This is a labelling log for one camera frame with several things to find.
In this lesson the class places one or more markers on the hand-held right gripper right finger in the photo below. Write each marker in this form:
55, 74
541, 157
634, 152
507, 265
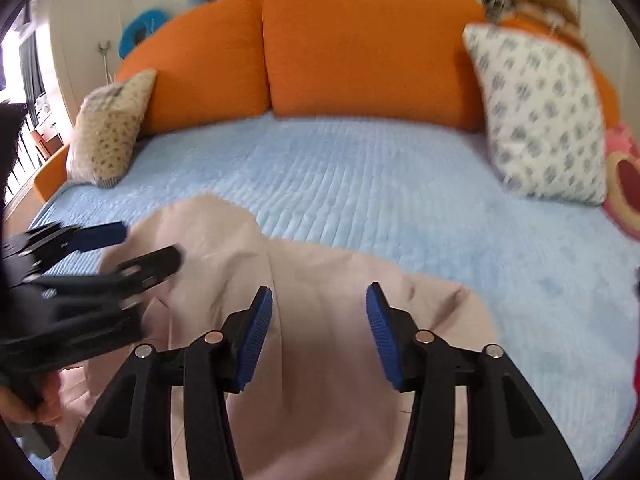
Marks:
382, 340

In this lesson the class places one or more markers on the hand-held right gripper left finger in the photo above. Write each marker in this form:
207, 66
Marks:
257, 340

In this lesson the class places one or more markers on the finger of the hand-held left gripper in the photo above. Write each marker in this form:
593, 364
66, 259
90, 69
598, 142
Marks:
100, 237
150, 265

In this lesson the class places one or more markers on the pink hooded jacket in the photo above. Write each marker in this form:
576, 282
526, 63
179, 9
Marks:
320, 310

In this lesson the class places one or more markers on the person's left hand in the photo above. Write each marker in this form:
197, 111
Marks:
52, 400

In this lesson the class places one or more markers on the orange sofa backrest cushions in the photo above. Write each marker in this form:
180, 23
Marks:
50, 175

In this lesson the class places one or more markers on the beige patchwork pillow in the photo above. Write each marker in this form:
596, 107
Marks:
110, 130

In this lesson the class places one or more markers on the orange chair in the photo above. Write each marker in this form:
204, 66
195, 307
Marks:
39, 142

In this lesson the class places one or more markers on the light blue quilted blanket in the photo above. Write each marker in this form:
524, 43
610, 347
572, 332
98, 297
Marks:
375, 200

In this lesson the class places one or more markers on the grey curtain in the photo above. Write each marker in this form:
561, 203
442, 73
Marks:
31, 70

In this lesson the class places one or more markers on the bright blue neck pillow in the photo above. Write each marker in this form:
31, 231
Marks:
132, 35

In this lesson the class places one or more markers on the white floral pillow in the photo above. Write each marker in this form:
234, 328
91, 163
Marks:
540, 110

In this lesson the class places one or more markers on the pink bear plush cushion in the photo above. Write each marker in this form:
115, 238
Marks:
625, 180

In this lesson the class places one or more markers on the brown teddy bear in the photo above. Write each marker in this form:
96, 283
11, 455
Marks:
545, 0

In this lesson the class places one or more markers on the wall hook with stick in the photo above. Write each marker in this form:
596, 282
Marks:
104, 55

